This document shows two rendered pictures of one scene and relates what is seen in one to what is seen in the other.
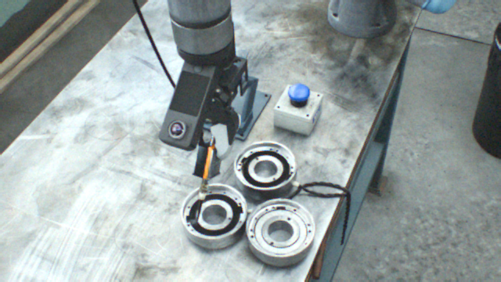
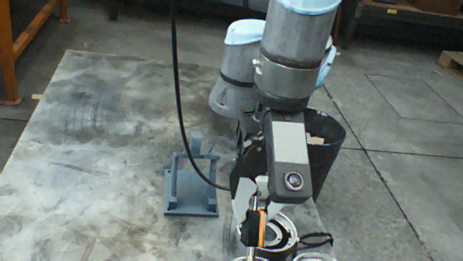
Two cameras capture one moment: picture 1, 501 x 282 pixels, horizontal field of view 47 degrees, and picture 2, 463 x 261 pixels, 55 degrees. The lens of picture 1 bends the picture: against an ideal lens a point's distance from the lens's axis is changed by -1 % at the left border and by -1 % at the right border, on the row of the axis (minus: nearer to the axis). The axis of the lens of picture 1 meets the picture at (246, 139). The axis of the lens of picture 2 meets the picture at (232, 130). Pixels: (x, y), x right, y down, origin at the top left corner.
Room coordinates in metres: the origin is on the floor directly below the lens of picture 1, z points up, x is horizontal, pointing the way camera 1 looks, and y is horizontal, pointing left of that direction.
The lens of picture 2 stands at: (0.22, 0.41, 1.36)
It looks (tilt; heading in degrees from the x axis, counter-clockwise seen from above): 31 degrees down; 320
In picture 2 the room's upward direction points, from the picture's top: 11 degrees clockwise
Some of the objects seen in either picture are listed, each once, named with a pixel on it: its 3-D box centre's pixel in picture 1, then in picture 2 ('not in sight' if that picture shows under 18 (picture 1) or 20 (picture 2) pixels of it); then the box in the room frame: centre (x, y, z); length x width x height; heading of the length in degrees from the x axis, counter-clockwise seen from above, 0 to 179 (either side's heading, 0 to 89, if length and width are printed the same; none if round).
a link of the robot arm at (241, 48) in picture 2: not in sight; (250, 48); (1.05, -0.28, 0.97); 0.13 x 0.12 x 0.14; 42
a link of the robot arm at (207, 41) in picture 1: (200, 25); (284, 73); (0.58, 0.05, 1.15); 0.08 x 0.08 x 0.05
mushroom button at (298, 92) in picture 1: (298, 99); not in sight; (0.75, -0.10, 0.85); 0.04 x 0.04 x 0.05
